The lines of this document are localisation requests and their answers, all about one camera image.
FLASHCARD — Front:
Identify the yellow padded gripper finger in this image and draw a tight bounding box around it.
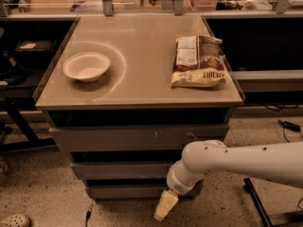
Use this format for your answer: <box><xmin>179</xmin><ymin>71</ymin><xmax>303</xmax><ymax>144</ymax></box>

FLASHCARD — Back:
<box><xmin>154</xmin><ymin>190</ymin><xmax>179</xmax><ymax>221</ymax></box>

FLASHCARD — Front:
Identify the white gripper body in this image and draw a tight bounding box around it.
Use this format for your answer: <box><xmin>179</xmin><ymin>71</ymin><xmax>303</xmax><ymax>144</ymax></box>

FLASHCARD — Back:
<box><xmin>167</xmin><ymin>160</ymin><xmax>204</xmax><ymax>196</ymax></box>

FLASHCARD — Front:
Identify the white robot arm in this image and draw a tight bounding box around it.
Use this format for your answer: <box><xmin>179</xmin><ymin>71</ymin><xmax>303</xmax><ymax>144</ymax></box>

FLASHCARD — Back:
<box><xmin>154</xmin><ymin>140</ymin><xmax>303</xmax><ymax>221</ymax></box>

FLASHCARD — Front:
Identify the grey top drawer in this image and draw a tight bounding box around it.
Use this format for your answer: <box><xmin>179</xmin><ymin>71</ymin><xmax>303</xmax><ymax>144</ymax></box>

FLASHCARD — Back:
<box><xmin>49</xmin><ymin>124</ymin><xmax>229</xmax><ymax>152</ymax></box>

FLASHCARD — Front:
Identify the black power adapter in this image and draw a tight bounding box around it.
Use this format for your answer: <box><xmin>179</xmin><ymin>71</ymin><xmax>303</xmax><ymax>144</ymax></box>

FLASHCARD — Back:
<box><xmin>278</xmin><ymin>120</ymin><xmax>300</xmax><ymax>132</ymax></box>

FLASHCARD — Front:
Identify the brown yellow snack bag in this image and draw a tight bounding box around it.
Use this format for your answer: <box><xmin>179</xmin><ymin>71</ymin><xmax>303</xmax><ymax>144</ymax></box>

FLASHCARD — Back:
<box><xmin>170</xmin><ymin>35</ymin><xmax>225</xmax><ymax>88</ymax></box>

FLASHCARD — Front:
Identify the white paper bowl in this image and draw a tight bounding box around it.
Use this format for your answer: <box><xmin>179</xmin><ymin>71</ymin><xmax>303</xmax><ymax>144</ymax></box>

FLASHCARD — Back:
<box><xmin>62</xmin><ymin>52</ymin><xmax>111</xmax><ymax>82</ymax></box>

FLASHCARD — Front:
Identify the white perforated clog shoe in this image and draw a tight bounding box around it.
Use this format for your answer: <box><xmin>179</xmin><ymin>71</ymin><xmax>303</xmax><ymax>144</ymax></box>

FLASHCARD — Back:
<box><xmin>0</xmin><ymin>214</ymin><xmax>31</xmax><ymax>227</ymax></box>

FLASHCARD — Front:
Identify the black bag on shelf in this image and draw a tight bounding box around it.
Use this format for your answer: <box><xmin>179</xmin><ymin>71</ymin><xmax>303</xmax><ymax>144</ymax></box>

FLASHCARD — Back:
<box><xmin>14</xmin><ymin>40</ymin><xmax>56</xmax><ymax>69</ymax></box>

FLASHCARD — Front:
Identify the black cable under cabinet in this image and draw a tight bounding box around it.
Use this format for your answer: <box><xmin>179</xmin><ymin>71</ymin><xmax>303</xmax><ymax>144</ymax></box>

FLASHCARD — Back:
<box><xmin>84</xmin><ymin>201</ymin><xmax>95</xmax><ymax>227</ymax></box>

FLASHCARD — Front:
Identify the black left table frame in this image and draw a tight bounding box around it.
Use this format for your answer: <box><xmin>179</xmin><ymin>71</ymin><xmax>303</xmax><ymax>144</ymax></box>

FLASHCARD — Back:
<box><xmin>0</xmin><ymin>98</ymin><xmax>55</xmax><ymax>153</ymax></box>

